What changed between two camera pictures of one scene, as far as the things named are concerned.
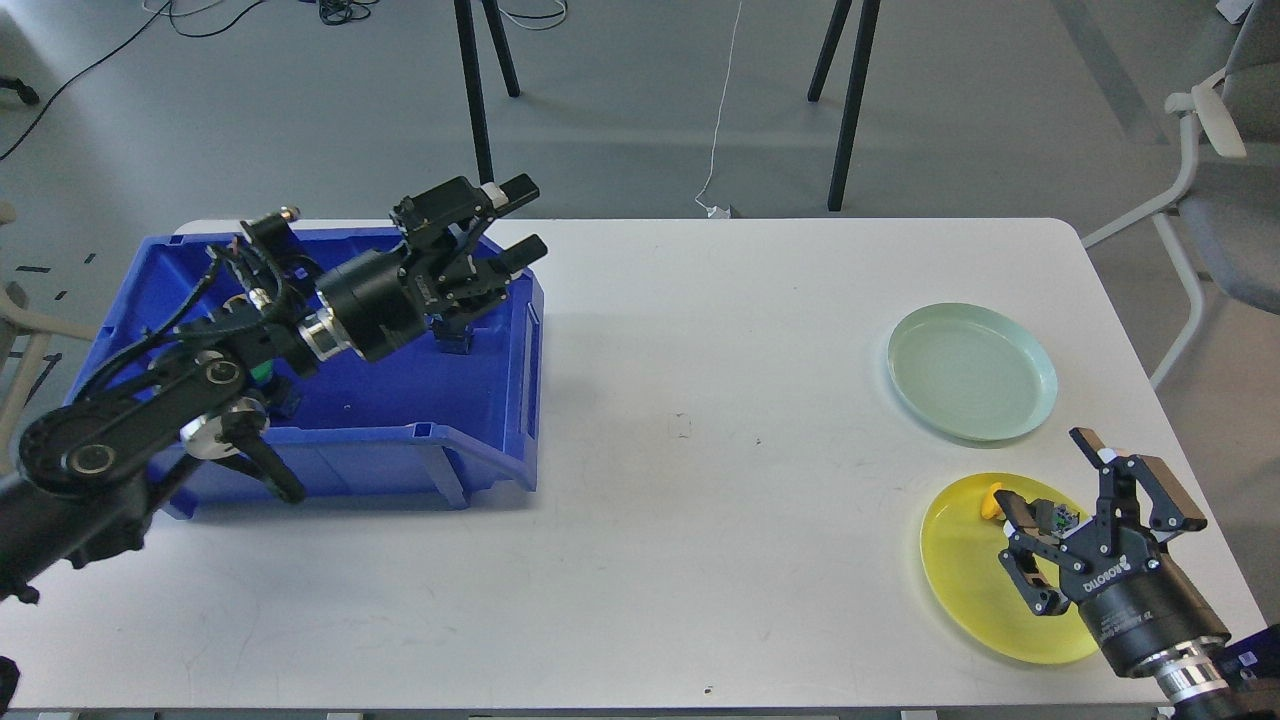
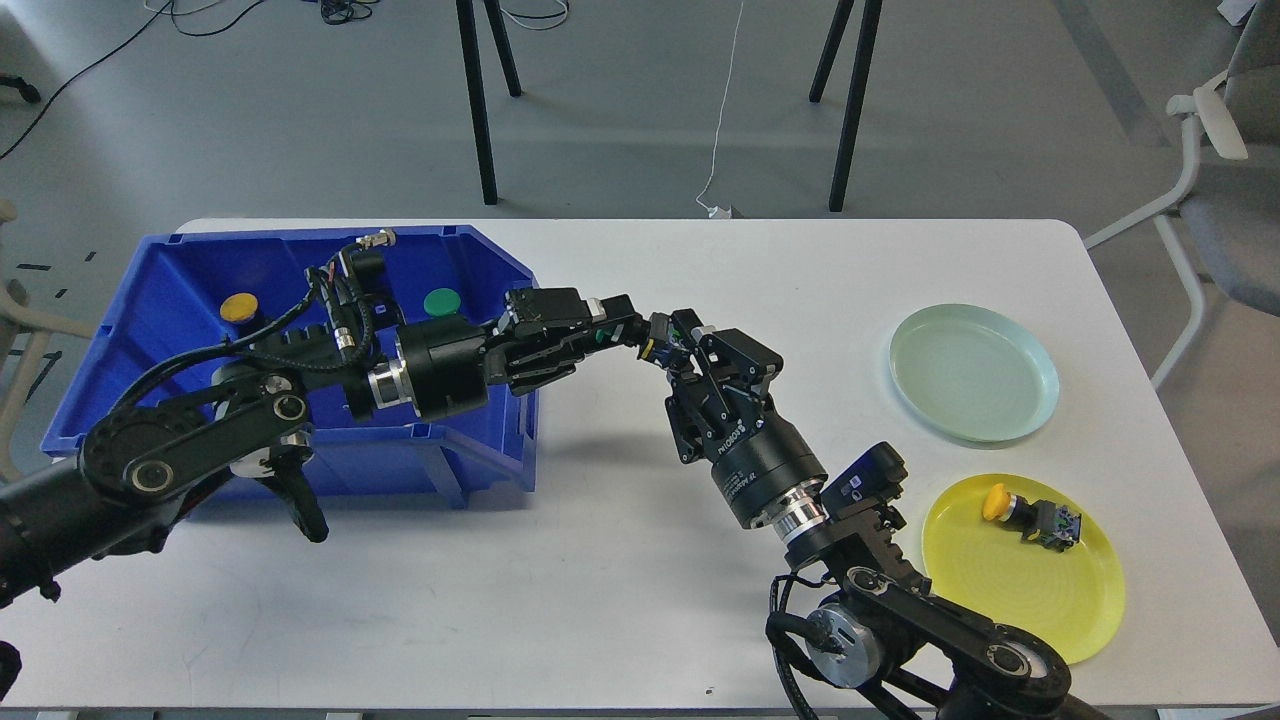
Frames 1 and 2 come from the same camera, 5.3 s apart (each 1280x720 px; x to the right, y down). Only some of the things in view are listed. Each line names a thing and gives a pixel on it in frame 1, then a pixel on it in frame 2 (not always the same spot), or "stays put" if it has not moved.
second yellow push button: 236,303 stays put
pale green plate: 970,371 stays put
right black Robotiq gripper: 1134,604 → 760,460
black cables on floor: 337,12 stays put
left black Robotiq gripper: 382,301 → 446,364
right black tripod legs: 869,11 stays put
